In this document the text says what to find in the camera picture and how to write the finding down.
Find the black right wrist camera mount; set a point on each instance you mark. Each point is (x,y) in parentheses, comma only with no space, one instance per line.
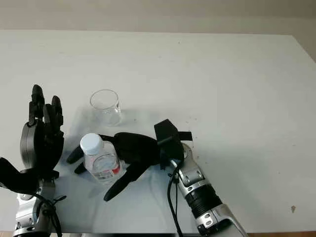
(168,138)

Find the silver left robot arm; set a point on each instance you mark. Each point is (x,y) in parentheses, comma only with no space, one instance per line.
(27,217)

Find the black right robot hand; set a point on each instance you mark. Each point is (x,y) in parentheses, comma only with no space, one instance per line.
(138,150)

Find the clear glass cup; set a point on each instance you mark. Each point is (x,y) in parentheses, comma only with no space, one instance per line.
(108,113)

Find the black tape strip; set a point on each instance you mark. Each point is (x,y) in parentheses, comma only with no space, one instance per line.
(187,136)

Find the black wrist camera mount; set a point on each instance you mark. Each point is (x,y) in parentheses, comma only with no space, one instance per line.
(17,177)
(168,138)

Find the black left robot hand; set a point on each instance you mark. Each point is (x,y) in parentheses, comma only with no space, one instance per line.
(34,145)

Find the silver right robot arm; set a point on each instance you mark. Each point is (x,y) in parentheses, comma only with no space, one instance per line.
(207,197)

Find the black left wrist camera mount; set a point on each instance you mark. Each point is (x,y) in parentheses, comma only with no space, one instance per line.
(17,177)

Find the clear plastic water bottle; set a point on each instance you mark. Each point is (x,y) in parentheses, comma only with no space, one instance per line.
(101,165)

